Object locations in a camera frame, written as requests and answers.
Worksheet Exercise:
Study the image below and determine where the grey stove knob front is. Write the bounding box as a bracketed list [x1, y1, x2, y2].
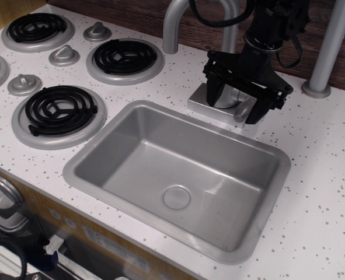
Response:
[7, 74, 42, 97]

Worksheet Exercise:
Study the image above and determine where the back right black burner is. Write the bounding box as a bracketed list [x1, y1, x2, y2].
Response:
[86, 38, 164, 86]

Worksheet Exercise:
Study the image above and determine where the grey oven door handle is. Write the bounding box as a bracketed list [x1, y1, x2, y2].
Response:
[0, 212, 30, 235]

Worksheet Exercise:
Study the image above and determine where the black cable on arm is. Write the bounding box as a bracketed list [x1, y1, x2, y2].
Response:
[188, 0, 255, 29]

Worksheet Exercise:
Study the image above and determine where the front right black burner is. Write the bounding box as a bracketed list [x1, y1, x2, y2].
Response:
[12, 85, 107, 151]

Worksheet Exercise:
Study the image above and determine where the black coiled cable bottom left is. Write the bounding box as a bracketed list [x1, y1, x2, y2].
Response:
[0, 236, 27, 278]

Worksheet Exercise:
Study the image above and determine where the grey stove knob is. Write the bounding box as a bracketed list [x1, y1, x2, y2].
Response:
[7, 74, 42, 97]
[83, 22, 111, 42]
[48, 45, 80, 67]

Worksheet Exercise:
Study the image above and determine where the grey faucet lever handle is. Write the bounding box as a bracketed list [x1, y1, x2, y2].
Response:
[234, 96, 257, 123]

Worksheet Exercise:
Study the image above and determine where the grey toy sink basin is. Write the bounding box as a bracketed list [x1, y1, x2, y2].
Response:
[63, 100, 291, 264]

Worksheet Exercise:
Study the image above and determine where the grey vertical support pole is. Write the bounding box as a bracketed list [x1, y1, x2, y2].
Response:
[301, 0, 345, 99]

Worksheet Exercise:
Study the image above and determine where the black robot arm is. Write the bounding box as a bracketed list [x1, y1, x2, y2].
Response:
[203, 1, 310, 124]

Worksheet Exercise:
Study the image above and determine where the grey oven dial knob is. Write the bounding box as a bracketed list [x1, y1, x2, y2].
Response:
[0, 176, 24, 219]

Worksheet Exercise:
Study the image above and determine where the grey stove knob middle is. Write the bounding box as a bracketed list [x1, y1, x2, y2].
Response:
[48, 45, 80, 67]

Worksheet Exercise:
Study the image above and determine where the grey stove knob back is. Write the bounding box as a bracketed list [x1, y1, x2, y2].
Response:
[83, 22, 111, 42]

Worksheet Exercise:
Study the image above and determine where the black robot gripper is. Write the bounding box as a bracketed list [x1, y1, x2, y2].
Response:
[203, 31, 292, 125]

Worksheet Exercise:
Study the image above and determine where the back left black burner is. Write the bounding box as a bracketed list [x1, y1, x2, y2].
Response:
[1, 13, 75, 53]

